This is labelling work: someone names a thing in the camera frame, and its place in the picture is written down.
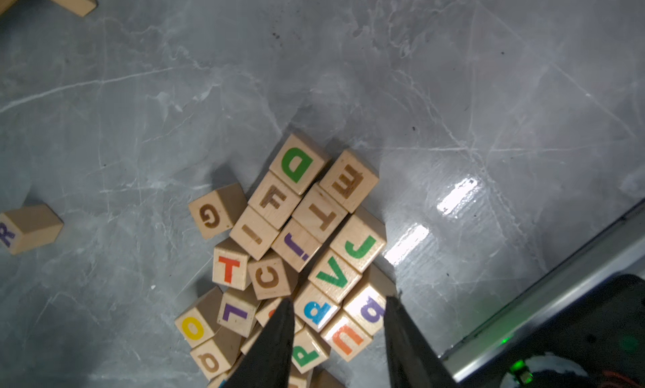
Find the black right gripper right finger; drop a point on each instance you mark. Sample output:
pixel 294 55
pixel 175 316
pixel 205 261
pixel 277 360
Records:
pixel 411 360

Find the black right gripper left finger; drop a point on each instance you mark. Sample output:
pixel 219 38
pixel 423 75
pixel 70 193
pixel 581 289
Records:
pixel 268 363

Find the wooden E letter block brown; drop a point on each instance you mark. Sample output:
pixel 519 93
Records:
pixel 350 180

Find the wooden D letter block green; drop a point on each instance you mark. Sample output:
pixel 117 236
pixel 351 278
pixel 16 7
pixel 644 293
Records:
pixel 299 161

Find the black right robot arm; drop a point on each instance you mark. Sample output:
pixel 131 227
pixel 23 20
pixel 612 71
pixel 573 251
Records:
pixel 598 341

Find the wooden P letter block green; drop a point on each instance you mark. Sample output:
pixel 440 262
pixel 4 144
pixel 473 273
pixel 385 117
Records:
pixel 309 350

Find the wooden Q letter block brown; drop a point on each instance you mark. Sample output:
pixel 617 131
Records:
pixel 217 354

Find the wooden L letter block purple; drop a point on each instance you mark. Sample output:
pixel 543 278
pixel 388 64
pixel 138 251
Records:
pixel 238 309

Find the wooden P letter block blue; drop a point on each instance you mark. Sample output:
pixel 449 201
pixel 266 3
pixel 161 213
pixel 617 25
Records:
pixel 314 308

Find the wooden U letter block orange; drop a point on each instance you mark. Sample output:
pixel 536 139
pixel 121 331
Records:
pixel 345 336

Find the wooden O letter block yellow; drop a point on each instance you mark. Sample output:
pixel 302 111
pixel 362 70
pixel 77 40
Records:
pixel 200 321

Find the wooden C letter block brown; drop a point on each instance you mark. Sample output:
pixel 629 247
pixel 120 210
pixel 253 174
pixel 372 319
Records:
pixel 272 277

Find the wooden T letter block red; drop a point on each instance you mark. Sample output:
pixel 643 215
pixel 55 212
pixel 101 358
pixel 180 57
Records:
pixel 230 265

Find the wooden V letter block green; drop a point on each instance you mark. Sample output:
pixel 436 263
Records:
pixel 334 276

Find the wooden J letter block purple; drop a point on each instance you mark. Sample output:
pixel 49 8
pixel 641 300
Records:
pixel 295 245

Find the wooden I letter block brown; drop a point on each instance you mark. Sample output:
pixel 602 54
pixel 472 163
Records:
pixel 253 233

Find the wooden J letter block green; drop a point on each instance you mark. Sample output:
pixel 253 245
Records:
pixel 360 240

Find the wooden T letter block brown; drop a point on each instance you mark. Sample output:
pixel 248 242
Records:
pixel 319 213

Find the wooden G letter block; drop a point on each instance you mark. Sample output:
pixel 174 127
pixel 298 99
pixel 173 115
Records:
pixel 219 210

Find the wooden F letter block brown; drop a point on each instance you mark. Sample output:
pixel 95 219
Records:
pixel 274 200

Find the wooden R letter block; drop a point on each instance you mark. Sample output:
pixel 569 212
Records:
pixel 28 228

